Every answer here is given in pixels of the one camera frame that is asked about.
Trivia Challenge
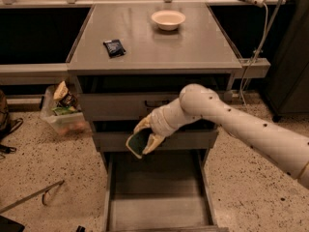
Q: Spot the metal rod on floor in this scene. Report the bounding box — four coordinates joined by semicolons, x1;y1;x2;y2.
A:
0;180;65;214

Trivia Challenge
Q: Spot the white cable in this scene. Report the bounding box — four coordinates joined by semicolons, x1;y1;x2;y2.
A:
239;2;269;106

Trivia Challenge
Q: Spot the dark grey side cabinet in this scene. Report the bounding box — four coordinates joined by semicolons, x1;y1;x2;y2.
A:
262;0;309;122

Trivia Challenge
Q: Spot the dark blue snack packet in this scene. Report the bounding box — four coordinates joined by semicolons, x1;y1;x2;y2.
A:
103;40;126;58

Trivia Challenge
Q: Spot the grey drawer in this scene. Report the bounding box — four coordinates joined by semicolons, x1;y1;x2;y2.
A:
93;120;218;152
77;74;232;121
102;150;230;232

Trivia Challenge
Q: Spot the green yellow sponge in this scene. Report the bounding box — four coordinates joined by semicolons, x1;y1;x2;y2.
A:
126;129;153;159

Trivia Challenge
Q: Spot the clear plastic bin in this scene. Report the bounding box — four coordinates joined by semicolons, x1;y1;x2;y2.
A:
40;85;90;135

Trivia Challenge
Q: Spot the crumpled snack bag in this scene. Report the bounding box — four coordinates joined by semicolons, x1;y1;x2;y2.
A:
53;81;77;111

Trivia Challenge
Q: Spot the grey middle drawer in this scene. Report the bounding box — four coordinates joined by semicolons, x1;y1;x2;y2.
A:
93;120;218;152

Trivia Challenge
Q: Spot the white bowl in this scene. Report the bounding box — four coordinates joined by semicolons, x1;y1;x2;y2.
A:
152;10;185;31

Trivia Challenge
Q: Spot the grey bottom drawer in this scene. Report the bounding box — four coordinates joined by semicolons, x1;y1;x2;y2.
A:
102;150;230;232

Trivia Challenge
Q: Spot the grey top drawer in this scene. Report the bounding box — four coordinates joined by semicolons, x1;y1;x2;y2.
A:
77;74;232;121

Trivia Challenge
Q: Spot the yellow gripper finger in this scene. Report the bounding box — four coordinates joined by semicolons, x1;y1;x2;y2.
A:
133;115;151;133
143;133;165;155

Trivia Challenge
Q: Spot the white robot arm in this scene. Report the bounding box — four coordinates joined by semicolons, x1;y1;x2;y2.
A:
134;84;309;189

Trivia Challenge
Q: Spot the grey drawer cabinet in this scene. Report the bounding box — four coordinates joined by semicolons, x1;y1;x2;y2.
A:
66;2;243;172

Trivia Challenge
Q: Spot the dark backpack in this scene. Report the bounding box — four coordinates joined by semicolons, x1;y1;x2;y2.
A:
0;90;23;140

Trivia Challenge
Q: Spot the black device bottom left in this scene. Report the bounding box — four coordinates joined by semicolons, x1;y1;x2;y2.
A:
0;216;25;232

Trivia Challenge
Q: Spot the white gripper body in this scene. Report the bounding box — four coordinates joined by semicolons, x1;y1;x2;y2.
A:
150;105;176;137

